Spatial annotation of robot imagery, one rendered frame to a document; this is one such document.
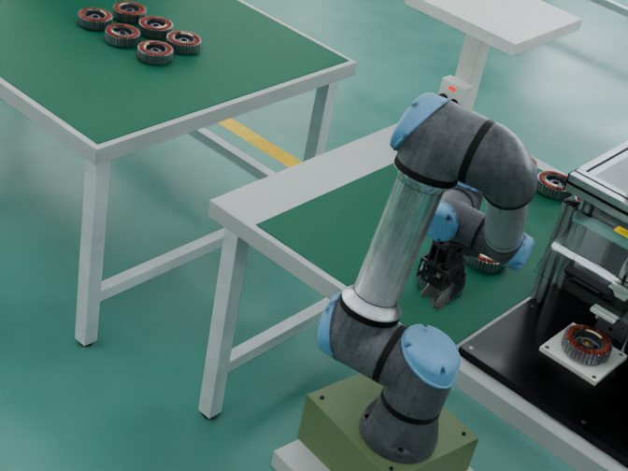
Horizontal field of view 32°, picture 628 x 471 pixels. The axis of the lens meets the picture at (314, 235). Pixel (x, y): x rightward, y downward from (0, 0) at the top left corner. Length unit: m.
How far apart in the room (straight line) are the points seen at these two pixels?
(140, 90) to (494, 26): 1.06
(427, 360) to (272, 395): 1.51
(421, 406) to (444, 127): 0.52
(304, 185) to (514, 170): 1.25
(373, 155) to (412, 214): 1.32
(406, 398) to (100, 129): 1.44
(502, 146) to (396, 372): 0.46
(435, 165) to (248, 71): 1.77
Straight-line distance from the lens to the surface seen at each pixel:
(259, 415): 3.37
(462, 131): 1.84
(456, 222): 2.22
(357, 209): 2.95
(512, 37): 3.01
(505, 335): 2.62
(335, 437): 2.14
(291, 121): 4.92
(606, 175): 2.65
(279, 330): 3.37
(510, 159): 1.84
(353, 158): 3.19
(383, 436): 2.08
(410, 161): 1.87
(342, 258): 2.75
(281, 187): 2.99
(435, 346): 2.02
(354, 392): 2.21
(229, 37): 3.78
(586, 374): 2.57
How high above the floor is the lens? 2.30
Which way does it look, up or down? 33 degrees down
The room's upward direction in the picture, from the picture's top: 11 degrees clockwise
